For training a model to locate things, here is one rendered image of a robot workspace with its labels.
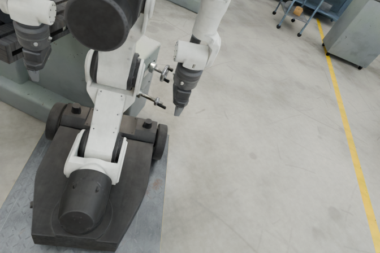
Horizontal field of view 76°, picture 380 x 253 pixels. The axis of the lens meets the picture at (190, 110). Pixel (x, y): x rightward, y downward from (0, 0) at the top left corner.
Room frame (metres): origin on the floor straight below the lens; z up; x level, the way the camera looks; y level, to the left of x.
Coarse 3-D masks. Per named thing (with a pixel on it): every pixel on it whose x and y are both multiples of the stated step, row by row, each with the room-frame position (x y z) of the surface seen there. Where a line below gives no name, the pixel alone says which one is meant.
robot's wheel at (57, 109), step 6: (60, 102) 0.77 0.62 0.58; (54, 108) 0.71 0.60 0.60; (60, 108) 0.72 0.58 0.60; (54, 114) 0.68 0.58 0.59; (60, 114) 0.70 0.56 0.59; (48, 120) 0.65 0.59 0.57; (54, 120) 0.66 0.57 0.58; (48, 126) 0.63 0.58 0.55; (54, 126) 0.65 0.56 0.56; (48, 132) 0.62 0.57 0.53; (54, 132) 0.63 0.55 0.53; (48, 138) 0.62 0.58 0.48
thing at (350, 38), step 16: (352, 0) 5.31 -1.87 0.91; (368, 0) 4.79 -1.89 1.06; (352, 16) 4.87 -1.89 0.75; (368, 16) 4.78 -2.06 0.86; (336, 32) 4.98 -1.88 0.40; (352, 32) 4.77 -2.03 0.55; (368, 32) 4.78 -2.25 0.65; (336, 48) 4.77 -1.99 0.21; (352, 48) 4.78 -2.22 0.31; (368, 48) 4.79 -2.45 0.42; (368, 64) 4.80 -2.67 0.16
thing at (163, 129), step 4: (160, 124) 0.91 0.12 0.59; (164, 124) 0.93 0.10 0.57; (160, 128) 0.87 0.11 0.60; (164, 128) 0.88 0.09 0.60; (156, 132) 0.93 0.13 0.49; (160, 132) 0.85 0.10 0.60; (164, 132) 0.86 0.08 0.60; (160, 136) 0.83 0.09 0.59; (164, 136) 0.84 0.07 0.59; (160, 140) 0.81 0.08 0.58; (164, 140) 0.82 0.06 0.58; (156, 144) 0.79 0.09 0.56; (160, 144) 0.80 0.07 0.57; (164, 144) 0.81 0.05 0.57; (156, 148) 0.78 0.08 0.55; (160, 148) 0.79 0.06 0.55; (164, 148) 0.80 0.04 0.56; (156, 152) 0.77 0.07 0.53; (160, 152) 0.78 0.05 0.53; (152, 156) 0.78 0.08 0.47; (156, 156) 0.77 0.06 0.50; (160, 156) 0.78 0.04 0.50
